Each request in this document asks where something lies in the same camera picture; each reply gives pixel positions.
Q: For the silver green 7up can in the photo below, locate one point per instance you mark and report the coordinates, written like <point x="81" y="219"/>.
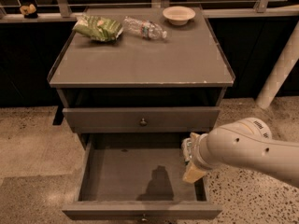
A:
<point x="186" y="147"/>

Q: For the round brass top knob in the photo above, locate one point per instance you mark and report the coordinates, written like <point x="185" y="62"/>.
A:
<point x="143" y="122"/>

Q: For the open grey middle drawer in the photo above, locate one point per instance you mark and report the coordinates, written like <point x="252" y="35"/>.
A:
<point x="128" y="175"/>

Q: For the small yellow black object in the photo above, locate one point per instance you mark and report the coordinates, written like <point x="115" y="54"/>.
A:
<point x="29" y="11"/>

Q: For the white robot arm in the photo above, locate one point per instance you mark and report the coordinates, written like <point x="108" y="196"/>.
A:
<point x="246" y="143"/>

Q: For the round brass knob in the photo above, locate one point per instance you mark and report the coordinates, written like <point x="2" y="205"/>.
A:
<point x="144" y="219"/>
<point x="143" y="122"/>

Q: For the metal window railing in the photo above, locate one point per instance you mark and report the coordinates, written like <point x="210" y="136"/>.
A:
<point x="140" y="4"/>

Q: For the grey drawer cabinet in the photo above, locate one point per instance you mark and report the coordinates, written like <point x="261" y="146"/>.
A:
<point x="186" y="69"/>

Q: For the clear plastic water bottle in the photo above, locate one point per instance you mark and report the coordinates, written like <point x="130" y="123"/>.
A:
<point x="145" y="29"/>

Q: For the white floor pillar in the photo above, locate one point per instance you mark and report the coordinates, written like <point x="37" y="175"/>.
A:
<point x="281" y="70"/>

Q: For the beige paper bowl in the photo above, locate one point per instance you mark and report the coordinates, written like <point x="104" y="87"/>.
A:
<point x="178" y="15"/>

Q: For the grey top drawer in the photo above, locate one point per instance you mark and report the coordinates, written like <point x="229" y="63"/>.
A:
<point x="126" y="119"/>

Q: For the round brass middle knob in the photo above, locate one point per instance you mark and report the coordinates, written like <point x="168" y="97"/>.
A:
<point x="144" y="219"/>

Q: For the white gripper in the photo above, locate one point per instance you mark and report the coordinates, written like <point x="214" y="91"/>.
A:
<point x="196" y="152"/>

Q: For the green chip bag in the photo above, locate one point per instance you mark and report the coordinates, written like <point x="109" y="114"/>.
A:
<point x="98" y="28"/>

